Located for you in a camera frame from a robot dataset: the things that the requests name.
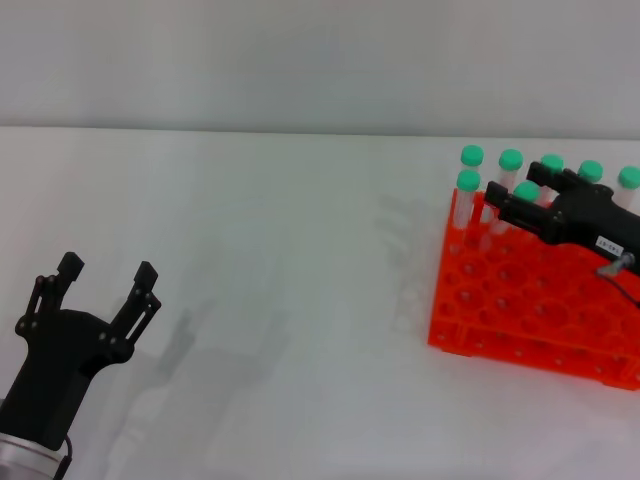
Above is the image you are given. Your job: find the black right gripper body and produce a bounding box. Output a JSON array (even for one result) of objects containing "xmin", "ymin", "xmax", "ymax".
[{"xmin": 547, "ymin": 168, "xmax": 640, "ymax": 275}]

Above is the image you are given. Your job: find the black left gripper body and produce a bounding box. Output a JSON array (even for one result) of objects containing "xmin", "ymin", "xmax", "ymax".
[{"xmin": 0, "ymin": 309, "xmax": 135, "ymax": 450}]

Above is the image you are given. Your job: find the orange test tube rack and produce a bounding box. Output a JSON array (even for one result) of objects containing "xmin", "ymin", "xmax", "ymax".
[{"xmin": 427, "ymin": 187, "xmax": 640, "ymax": 390}]

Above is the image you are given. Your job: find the silver metal cable connector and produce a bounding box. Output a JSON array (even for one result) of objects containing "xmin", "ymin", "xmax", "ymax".
[{"xmin": 594, "ymin": 252, "xmax": 636, "ymax": 277}]

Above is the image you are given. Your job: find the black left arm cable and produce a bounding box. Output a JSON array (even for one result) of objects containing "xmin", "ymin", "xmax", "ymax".
[{"xmin": 57, "ymin": 434, "xmax": 75, "ymax": 480}]

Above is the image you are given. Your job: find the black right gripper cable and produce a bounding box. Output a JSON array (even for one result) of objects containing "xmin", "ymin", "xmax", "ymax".
[{"xmin": 607, "ymin": 272, "xmax": 640, "ymax": 307}]

